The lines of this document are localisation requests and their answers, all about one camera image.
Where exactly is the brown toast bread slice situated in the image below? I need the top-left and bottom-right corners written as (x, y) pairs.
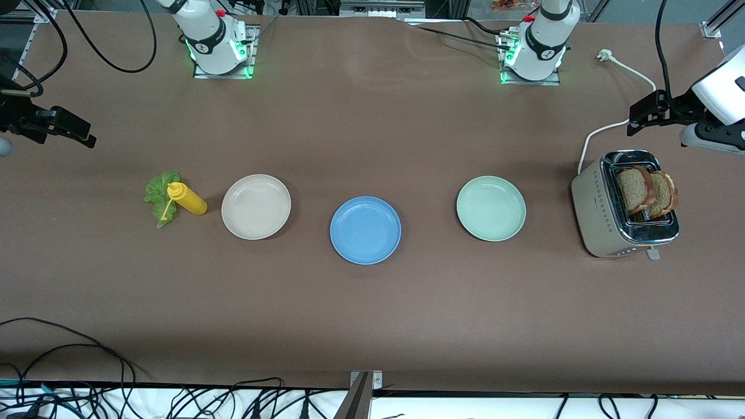
top-left (617, 166), bottom-right (657, 215)
top-left (648, 170), bottom-right (679, 220)

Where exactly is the green lettuce leaf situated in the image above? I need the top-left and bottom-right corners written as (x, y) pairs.
top-left (144, 171), bottom-right (182, 229)

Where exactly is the yellow mustard squeeze bottle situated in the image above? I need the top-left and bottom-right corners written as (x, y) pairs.
top-left (160, 182), bottom-right (208, 222)

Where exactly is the green plate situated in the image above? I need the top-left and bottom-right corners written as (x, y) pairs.
top-left (456, 175), bottom-right (527, 242)

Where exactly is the beige plate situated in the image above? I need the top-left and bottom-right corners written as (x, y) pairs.
top-left (221, 173), bottom-right (292, 240)

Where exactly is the blue plate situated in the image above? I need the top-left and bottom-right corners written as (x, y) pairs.
top-left (329, 196), bottom-right (402, 266)

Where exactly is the beige and chrome toaster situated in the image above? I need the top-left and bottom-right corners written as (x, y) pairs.
top-left (570, 150), bottom-right (680, 261)

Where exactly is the grey metal box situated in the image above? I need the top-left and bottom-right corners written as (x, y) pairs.
top-left (339, 0), bottom-right (427, 18)

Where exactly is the aluminium frame corner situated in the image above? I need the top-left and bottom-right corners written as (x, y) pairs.
top-left (0, 0), bottom-right (57, 25)
top-left (700, 0), bottom-right (745, 40)

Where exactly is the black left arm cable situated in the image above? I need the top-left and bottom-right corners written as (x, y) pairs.
top-left (655, 0), bottom-right (676, 111)

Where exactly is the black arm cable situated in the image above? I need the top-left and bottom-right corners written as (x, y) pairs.
top-left (655, 0), bottom-right (676, 111)
top-left (0, 0), bottom-right (158, 100)

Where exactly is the white toaster power cable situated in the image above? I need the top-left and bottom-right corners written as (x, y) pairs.
top-left (577, 49), bottom-right (657, 175)

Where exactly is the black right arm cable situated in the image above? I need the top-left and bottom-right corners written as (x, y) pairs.
top-left (0, 0), bottom-right (158, 100)

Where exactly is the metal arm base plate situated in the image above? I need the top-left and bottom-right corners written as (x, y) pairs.
top-left (192, 23), bottom-right (258, 80)
top-left (496, 28), bottom-right (563, 87)

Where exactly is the long black looped cable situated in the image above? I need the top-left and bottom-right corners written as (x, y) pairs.
top-left (0, 317), bottom-right (140, 419)

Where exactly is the black base cable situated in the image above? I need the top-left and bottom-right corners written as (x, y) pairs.
top-left (242, 15), bottom-right (280, 47)
top-left (402, 16), bottom-right (516, 53)

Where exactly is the silver table edge bracket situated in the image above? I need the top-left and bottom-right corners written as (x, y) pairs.
top-left (349, 370), bottom-right (385, 390)

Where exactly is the dark aluminium profile post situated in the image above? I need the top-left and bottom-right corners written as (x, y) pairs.
top-left (333, 372), bottom-right (373, 419)

